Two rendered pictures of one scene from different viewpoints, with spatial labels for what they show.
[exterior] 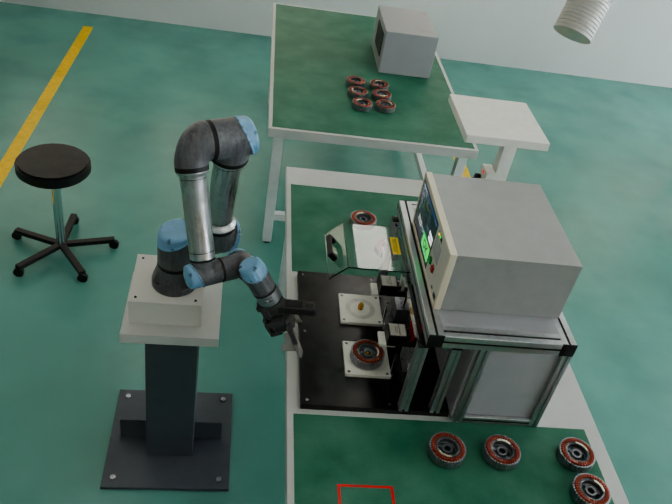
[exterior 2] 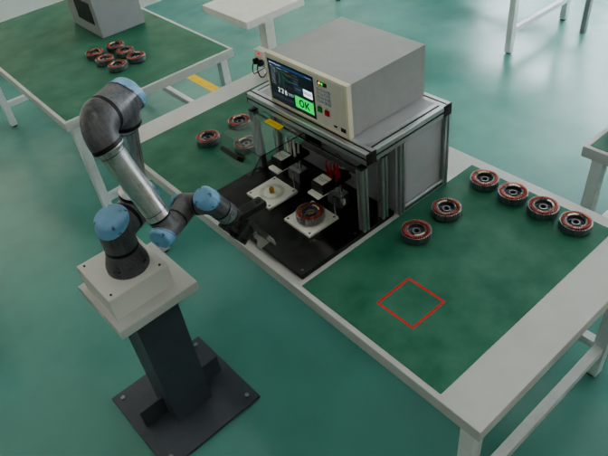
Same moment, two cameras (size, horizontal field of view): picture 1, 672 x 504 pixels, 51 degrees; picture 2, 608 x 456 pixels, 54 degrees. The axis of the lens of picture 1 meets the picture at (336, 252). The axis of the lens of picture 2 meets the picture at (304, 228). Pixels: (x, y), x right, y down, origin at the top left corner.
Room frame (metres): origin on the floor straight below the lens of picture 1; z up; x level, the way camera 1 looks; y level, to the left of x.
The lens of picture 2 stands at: (0.10, 0.62, 2.26)
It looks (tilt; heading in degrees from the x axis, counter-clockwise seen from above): 41 degrees down; 334
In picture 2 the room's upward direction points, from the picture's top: 8 degrees counter-clockwise
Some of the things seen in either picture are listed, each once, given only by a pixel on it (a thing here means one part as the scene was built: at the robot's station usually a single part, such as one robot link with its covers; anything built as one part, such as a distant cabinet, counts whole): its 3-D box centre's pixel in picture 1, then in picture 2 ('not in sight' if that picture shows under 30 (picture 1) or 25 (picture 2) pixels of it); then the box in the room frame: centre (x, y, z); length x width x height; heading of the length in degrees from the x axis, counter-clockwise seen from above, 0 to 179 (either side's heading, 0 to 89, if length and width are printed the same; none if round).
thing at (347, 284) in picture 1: (366, 337); (294, 206); (1.79, -0.16, 0.76); 0.64 x 0.47 x 0.02; 10
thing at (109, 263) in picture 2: (175, 270); (124, 253); (1.78, 0.51, 0.90); 0.15 x 0.15 x 0.10
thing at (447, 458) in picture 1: (446, 449); (416, 232); (1.37, -0.44, 0.77); 0.11 x 0.11 x 0.04
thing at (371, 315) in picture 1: (360, 309); (271, 193); (1.91, -0.12, 0.78); 0.15 x 0.15 x 0.01; 10
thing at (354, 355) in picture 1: (367, 354); (310, 213); (1.67, -0.17, 0.80); 0.11 x 0.11 x 0.04
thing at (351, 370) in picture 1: (366, 359); (310, 218); (1.67, -0.17, 0.78); 0.15 x 0.15 x 0.01; 10
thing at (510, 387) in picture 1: (509, 387); (422, 164); (1.54, -0.60, 0.91); 0.28 x 0.03 x 0.32; 100
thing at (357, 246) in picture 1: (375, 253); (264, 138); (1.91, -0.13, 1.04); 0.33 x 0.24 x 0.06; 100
